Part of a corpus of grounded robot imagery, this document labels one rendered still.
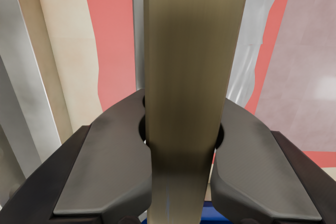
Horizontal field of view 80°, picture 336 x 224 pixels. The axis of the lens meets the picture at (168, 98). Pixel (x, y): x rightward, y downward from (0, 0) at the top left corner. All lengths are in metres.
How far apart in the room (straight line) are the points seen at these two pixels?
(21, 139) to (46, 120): 1.65
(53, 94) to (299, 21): 0.31
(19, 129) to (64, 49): 1.63
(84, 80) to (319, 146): 0.37
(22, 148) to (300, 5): 1.96
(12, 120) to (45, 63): 1.60
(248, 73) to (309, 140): 0.17
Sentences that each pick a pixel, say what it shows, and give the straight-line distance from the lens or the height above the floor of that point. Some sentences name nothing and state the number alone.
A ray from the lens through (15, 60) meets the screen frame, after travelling 0.28.
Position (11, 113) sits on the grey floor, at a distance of 1.83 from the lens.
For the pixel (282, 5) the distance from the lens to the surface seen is 0.28.
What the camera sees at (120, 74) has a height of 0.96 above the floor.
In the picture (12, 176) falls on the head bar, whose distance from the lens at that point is 0.37.
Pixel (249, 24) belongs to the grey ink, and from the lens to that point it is 0.26.
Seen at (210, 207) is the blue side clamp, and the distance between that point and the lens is 0.38.
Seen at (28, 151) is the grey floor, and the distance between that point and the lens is 2.02.
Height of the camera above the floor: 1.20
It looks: 61 degrees down
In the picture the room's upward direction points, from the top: 180 degrees counter-clockwise
